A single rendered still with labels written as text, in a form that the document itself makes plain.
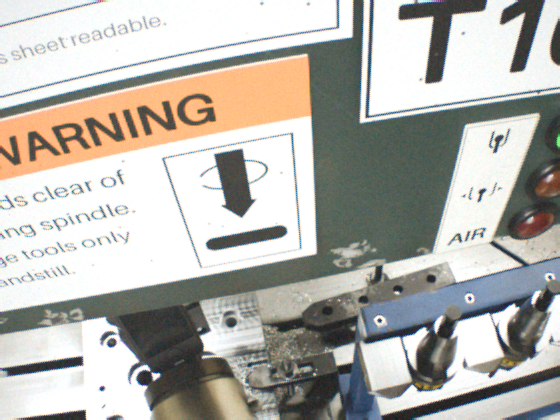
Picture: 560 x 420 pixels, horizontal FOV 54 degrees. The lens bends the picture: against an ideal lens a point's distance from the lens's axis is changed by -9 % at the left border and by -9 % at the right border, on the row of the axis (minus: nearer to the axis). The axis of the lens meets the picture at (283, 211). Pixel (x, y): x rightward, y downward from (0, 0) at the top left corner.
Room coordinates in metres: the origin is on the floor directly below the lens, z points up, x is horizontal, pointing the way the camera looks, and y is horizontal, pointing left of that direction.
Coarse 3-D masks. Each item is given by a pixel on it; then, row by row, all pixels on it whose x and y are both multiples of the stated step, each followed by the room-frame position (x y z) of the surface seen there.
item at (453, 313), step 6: (450, 306) 0.22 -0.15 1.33; (456, 306) 0.22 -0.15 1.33; (450, 312) 0.21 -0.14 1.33; (456, 312) 0.21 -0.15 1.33; (444, 318) 0.22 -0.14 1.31; (450, 318) 0.21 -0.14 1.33; (456, 318) 0.21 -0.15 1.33; (444, 324) 0.21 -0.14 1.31; (450, 324) 0.21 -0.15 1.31; (456, 324) 0.21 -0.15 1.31; (444, 330) 0.21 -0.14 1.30; (450, 330) 0.21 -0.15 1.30
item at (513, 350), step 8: (504, 312) 0.25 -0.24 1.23; (512, 312) 0.25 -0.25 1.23; (504, 320) 0.24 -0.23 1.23; (504, 328) 0.23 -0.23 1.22; (504, 336) 0.22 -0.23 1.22; (544, 336) 0.21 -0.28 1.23; (504, 344) 0.21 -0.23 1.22; (512, 344) 0.21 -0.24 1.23; (520, 344) 0.21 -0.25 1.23; (536, 344) 0.20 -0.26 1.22; (544, 344) 0.20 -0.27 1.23; (512, 352) 0.20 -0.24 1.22; (520, 352) 0.20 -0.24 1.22; (528, 352) 0.20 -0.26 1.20; (536, 352) 0.19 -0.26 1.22
